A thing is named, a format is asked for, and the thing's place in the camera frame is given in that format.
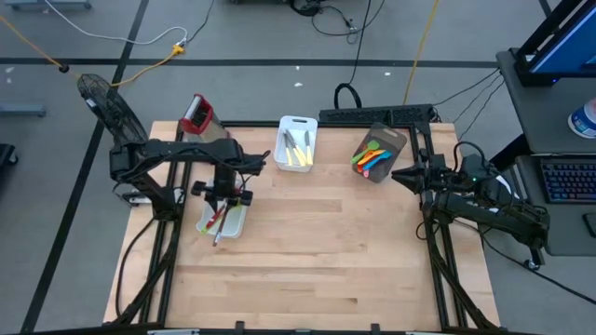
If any black keyboard blue backlight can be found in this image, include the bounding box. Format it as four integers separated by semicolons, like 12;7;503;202
539;157;596;205

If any steel box grater red trim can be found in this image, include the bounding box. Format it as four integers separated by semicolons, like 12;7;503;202
178;92;232;143

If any green silicone spatula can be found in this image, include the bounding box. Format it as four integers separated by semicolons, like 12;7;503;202
350;140;381;165

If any brown wooden spoon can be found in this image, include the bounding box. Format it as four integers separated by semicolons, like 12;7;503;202
211;202;233;248

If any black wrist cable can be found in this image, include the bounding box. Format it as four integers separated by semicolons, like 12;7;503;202
452;141;489;174
235;149;272;190

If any yellow floor cable with plug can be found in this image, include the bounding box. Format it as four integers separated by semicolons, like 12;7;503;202
0;16;187;88

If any long black floor cable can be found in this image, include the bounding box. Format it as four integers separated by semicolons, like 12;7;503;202
454;218;596;306

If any translucent grey plastic bin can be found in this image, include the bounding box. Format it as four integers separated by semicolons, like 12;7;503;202
351;121;409;184

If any white floor cable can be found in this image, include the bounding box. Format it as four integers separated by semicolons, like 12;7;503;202
44;0;190;47

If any grey metal floor bar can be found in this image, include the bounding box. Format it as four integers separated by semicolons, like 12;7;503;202
0;102;47;118

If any black floor fan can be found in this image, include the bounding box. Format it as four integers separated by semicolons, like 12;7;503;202
76;73;150;148

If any white flat sheet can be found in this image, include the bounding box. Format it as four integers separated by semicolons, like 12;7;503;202
483;174;519;215

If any blue white wipes canister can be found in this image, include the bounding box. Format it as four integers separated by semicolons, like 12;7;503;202
567;97;596;140

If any green silicone spoon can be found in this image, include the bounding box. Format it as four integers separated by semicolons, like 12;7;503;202
199;197;244;235

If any yellow hanging cable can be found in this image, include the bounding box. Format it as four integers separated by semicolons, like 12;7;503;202
401;0;441;106

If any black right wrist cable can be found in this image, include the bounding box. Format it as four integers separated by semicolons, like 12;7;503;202
452;141;489;174

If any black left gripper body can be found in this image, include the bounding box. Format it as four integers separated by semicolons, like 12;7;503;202
190;166;243;202

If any blue silicone spatula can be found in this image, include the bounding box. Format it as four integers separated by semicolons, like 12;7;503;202
361;151;394;172

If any red silicone spoon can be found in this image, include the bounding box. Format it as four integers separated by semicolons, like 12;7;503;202
204;204;228;232

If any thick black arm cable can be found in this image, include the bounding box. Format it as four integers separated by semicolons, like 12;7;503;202
115;216;157;317

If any orange silicone spatula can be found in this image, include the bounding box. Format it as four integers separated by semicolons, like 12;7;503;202
357;149;386;169

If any black computer monitor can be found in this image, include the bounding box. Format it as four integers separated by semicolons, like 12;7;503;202
514;0;596;87

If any thin black cable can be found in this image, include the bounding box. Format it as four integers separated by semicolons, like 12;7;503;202
433;68;503;108
452;74;506;126
457;79;507;141

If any small white plastic bin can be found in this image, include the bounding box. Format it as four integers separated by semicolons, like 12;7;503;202
273;114;319;174

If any black cable bundle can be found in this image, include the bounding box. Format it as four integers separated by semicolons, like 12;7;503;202
288;0;387;38

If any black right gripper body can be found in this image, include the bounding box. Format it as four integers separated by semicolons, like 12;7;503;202
416;147;462;206

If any grey desk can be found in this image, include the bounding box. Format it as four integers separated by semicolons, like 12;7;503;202
495;48;596;258

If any black looped cable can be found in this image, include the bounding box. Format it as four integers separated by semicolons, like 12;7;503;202
332;0;373;111

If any black chair caster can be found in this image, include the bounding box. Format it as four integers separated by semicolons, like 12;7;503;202
0;142;20;167

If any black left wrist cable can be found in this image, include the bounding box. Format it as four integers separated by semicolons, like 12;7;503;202
235;149;272;190

